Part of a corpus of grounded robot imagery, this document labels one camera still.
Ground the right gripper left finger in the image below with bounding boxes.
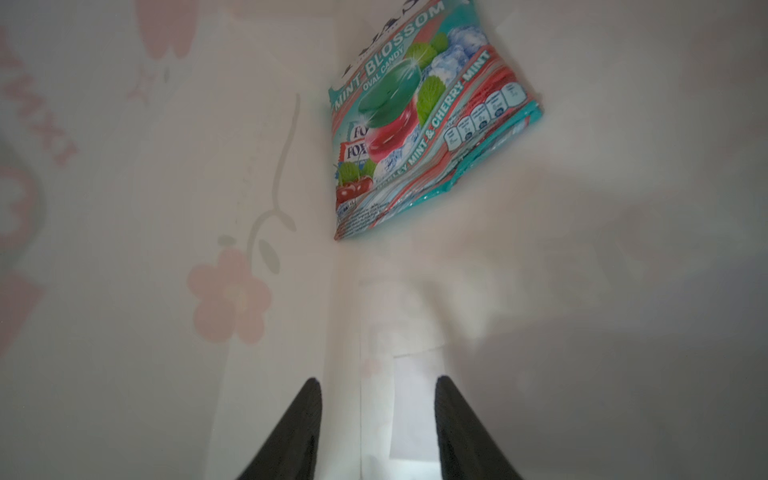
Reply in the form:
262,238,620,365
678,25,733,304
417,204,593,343
238,378,323,480

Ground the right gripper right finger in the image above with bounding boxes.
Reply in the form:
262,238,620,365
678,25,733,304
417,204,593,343
434,375,522,480

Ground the white paper gift bag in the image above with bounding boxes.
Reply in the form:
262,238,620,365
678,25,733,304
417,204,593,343
1,1,767,479

